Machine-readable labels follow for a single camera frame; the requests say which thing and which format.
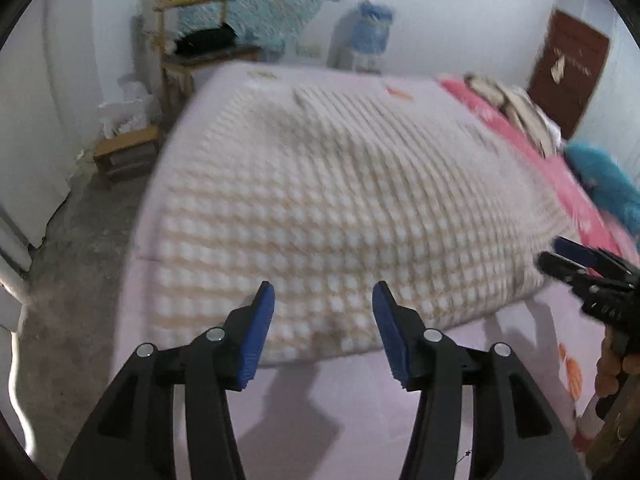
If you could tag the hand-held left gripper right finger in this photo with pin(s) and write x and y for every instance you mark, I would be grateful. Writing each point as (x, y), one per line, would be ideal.
(390, 335)

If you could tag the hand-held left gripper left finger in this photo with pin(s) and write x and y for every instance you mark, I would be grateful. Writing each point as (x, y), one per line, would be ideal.
(257, 335)

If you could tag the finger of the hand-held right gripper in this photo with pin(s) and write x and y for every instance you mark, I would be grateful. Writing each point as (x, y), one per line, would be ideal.
(575, 251)
(560, 267)

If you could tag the beige white checked coat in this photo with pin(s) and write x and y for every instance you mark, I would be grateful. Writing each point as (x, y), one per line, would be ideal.
(340, 210)

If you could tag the beige clothes pile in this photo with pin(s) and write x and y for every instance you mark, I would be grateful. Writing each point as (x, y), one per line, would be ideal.
(510, 107)

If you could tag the person's right hand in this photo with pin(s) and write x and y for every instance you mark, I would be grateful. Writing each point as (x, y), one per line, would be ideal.
(610, 385)

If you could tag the pink floral blanket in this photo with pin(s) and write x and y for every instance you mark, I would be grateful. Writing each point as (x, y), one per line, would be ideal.
(575, 190)

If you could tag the teal garment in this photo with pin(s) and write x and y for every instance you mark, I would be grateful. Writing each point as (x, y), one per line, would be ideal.
(605, 185)

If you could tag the bed with pale pink sheet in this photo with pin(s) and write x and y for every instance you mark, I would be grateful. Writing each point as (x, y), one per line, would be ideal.
(350, 420)

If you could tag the brown door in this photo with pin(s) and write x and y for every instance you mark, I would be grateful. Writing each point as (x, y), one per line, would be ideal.
(575, 95)

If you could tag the white item hanging on door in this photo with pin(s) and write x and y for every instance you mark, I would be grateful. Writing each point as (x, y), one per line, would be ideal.
(558, 66)

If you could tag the small wooden stool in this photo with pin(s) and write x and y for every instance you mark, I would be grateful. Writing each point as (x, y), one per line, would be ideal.
(127, 147)

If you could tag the white plastic bag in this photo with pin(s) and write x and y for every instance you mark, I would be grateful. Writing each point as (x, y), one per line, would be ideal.
(127, 110)

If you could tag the wooden chair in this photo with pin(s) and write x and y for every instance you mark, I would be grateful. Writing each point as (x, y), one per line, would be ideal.
(210, 62)

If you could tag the white water dispenser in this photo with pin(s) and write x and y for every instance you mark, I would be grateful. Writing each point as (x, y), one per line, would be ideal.
(345, 57)

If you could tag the white curtain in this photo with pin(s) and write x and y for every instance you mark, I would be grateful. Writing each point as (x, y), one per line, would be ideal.
(35, 135)

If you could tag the black bag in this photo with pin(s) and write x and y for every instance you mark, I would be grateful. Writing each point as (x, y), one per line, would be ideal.
(207, 40)

